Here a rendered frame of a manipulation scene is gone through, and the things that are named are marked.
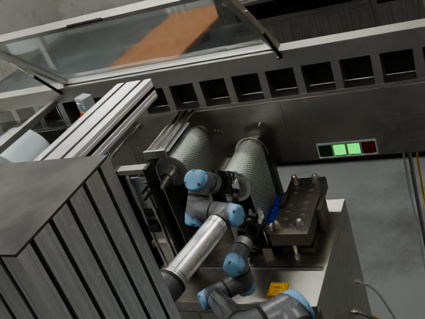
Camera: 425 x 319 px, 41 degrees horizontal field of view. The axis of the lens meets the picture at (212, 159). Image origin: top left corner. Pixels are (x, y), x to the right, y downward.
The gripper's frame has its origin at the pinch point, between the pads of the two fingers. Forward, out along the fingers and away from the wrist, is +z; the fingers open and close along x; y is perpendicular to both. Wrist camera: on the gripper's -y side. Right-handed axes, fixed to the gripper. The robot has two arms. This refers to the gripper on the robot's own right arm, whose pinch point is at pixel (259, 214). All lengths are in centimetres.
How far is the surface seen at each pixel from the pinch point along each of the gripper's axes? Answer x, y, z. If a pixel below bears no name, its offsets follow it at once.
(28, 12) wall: 707, -30, 725
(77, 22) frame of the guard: 44, 93, -5
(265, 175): -0.3, 7.9, 16.5
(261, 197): -0.2, 4.3, 6.0
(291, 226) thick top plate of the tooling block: -12.5, -6.0, -0.8
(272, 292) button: -8.4, -16.6, -27.1
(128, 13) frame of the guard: 22, 92, -5
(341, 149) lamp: -30.6, 9.5, 29.9
